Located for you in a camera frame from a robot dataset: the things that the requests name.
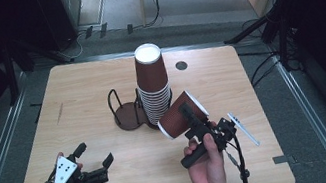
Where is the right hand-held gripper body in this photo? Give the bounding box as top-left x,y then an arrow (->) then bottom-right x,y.
173,108 -> 264,171

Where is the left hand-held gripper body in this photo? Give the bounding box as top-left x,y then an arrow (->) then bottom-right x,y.
46,148 -> 111,183

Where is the single brown ribbed paper cup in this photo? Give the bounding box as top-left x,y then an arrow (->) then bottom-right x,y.
152,86 -> 213,143

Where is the black wire cup holder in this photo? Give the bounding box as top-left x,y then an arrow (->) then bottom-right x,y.
105,78 -> 179,139

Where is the stack of brown paper cups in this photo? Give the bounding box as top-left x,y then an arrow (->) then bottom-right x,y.
130,40 -> 179,129

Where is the person's right hand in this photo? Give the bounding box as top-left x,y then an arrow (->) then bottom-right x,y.
175,119 -> 231,183

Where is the dark round table grommet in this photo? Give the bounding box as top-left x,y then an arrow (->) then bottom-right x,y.
174,59 -> 189,72

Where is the grey tape strip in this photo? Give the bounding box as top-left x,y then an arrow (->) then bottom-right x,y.
272,152 -> 299,168

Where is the black metal stand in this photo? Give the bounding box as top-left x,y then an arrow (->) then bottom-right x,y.
0,30 -> 81,106
218,0 -> 303,82

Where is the black computer tower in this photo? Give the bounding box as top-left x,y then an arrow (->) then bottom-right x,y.
34,0 -> 90,55

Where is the right hand-held gripper cable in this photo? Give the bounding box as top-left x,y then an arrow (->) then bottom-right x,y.
221,131 -> 252,183

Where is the black floor cable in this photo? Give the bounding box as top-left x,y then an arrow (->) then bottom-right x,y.
245,50 -> 285,88

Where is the white floor cable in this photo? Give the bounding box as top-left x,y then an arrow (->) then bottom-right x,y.
64,30 -> 92,61

